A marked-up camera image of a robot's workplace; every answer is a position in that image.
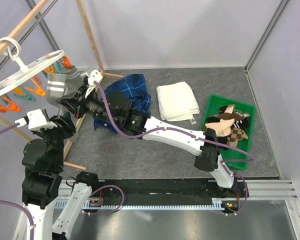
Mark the green plastic tray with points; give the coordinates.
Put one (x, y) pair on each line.
(215, 102)

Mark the white round sock hanger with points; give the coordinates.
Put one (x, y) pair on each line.
(26, 71)

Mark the white folded towel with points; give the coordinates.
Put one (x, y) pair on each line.
(177, 102)

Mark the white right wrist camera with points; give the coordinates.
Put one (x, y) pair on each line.
(93, 75)

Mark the blue plaid shirt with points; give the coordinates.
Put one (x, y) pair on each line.
(132, 95)

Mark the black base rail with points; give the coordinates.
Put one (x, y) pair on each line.
(166, 192)

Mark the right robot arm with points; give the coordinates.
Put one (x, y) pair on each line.
(203, 145)

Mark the brown cream striped sock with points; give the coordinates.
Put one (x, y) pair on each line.
(231, 113)

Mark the wooden drying rack frame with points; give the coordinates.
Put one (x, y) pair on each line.
(32, 14)

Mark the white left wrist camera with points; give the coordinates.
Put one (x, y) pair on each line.
(36, 120)

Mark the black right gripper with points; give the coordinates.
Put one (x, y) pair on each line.
(77, 105)

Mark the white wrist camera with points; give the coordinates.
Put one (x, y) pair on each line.
(93, 75)
(36, 120)

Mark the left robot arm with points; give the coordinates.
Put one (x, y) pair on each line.
(43, 159)

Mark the grey white striped sock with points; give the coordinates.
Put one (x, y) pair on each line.
(56, 84)

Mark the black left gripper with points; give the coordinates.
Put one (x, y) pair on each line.
(68, 127)

